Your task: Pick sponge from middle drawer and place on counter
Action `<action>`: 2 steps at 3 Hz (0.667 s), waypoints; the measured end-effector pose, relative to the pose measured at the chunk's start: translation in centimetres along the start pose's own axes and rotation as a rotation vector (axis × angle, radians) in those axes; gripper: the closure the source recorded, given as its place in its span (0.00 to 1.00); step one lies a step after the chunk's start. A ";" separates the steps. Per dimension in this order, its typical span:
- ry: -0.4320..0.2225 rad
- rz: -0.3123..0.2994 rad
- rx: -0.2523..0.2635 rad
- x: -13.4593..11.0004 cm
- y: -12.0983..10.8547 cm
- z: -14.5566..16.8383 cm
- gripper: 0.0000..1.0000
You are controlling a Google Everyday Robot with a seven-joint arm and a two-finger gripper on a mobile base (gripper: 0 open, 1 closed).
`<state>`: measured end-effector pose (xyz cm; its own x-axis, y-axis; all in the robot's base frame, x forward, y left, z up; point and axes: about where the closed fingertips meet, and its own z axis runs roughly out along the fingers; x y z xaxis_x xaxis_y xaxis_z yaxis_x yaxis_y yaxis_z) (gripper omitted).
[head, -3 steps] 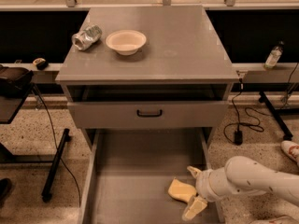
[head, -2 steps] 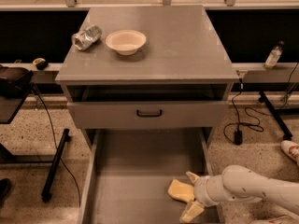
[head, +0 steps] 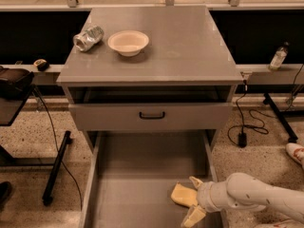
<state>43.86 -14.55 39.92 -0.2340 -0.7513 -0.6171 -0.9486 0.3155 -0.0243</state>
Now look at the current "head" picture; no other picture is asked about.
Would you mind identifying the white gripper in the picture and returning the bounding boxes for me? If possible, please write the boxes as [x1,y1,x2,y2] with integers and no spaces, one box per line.
[180,176,235,228]

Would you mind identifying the yellow sponge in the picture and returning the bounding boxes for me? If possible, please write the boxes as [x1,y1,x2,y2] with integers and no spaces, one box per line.
[171,182,198,207]

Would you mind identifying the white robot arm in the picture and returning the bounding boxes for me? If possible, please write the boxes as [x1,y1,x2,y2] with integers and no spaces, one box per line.
[178,173,304,228]

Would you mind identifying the open grey middle drawer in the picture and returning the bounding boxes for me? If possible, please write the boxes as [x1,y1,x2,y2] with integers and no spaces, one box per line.
[79,131,217,228]

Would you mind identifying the grey top drawer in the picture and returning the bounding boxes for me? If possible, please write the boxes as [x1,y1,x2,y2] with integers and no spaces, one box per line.
[67,89,234,132]

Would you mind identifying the grey drawer cabinet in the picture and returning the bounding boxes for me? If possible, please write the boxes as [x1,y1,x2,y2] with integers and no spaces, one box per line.
[57,6,241,145]

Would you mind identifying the white red shoe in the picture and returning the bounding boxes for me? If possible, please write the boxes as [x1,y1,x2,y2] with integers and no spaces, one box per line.
[286,142,304,169]

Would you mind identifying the black stand leg right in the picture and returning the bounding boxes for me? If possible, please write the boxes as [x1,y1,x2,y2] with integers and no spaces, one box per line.
[263,93,298,143]

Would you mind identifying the clear plastic bottle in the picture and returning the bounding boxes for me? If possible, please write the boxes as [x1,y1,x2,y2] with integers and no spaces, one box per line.
[269,42,290,70]

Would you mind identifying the white bowl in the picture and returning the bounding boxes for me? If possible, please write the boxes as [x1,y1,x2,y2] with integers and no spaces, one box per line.
[107,30,149,57]

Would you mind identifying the black shoe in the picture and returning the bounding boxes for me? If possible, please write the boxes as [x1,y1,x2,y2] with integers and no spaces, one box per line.
[0,181,12,206]

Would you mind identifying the crushed silver can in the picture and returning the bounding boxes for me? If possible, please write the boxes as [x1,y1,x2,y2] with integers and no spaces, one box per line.
[73,26,105,52]

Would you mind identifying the yellow black tape measure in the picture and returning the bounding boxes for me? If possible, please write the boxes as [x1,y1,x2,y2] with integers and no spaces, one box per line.
[33,59,49,71]

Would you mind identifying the black side table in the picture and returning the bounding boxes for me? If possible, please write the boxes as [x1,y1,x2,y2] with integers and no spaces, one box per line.
[0,85,72,206]

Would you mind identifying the black bag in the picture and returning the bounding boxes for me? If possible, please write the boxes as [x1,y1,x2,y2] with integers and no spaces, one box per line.
[0,66,34,100]

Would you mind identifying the black power cable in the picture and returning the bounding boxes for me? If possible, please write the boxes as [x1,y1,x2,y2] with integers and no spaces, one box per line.
[226,79,270,148]

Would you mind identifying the black drawer handle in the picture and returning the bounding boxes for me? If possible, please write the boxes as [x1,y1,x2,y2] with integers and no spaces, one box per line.
[139,111,165,120]

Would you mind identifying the black cable left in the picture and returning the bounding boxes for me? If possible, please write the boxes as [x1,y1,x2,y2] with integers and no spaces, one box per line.
[32,85,84,211]

